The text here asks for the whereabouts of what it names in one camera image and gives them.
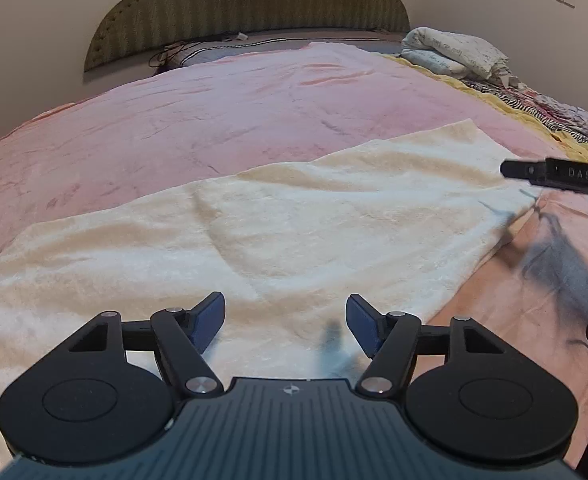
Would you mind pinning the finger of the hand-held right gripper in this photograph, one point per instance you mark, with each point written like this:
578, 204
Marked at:
523, 169

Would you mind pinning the cream fleece towel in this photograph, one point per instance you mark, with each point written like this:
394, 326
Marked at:
299, 220

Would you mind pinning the pink blanket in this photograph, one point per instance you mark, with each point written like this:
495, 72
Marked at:
199, 125

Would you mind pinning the olive striped headboard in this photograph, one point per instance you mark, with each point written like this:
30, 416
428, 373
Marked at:
254, 0

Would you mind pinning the folded white printed quilt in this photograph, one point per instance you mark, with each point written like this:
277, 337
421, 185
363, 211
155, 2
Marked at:
453, 50

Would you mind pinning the white charger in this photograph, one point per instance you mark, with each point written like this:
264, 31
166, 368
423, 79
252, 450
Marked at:
239, 37

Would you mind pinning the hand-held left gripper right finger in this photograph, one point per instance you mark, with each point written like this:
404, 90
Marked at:
363, 320

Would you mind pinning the grey striped pillow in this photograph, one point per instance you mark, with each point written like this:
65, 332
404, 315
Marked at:
274, 45

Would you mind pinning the zebra striped cloth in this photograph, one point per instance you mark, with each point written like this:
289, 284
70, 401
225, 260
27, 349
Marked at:
538, 110

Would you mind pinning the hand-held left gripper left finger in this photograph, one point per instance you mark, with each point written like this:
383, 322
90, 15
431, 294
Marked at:
209, 317

